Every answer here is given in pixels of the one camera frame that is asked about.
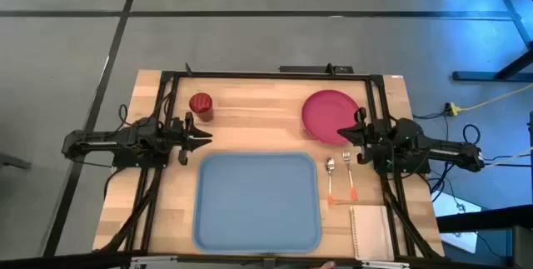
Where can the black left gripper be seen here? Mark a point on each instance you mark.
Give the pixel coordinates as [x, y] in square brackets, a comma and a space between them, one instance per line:
[175, 135]

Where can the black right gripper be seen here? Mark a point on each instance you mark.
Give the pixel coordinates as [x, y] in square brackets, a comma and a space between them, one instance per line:
[372, 137]

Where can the pink-red round plate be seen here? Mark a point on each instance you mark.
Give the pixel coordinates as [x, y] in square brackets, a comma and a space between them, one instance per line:
[327, 115]

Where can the red faceted plastic cup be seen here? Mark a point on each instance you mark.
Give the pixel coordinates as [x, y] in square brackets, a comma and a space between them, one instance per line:
[201, 104]

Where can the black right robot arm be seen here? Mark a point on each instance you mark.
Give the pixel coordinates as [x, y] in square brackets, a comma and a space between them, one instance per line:
[433, 146]

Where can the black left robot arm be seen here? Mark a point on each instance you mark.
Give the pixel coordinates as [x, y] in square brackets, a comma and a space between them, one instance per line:
[104, 140]

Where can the blue plastic tray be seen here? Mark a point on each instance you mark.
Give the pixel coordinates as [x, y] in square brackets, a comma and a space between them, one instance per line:
[256, 202]

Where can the beige spiral notebook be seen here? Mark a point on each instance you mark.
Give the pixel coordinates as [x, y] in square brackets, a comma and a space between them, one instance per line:
[372, 232]

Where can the yellow power socket block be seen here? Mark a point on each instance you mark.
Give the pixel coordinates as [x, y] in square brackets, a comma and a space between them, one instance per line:
[453, 108]

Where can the person's hand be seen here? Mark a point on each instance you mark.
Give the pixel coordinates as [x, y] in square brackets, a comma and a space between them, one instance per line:
[325, 265]

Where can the black beam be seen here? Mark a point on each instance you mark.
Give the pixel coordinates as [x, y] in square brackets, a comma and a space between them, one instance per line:
[483, 218]

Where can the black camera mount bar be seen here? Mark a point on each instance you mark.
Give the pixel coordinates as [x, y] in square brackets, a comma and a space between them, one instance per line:
[316, 69]

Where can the black aluminium table frame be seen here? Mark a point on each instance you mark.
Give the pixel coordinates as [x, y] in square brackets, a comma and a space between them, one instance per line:
[270, 76]

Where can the black table leg frame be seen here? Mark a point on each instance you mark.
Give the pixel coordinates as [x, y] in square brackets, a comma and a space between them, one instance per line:
[510, 15]

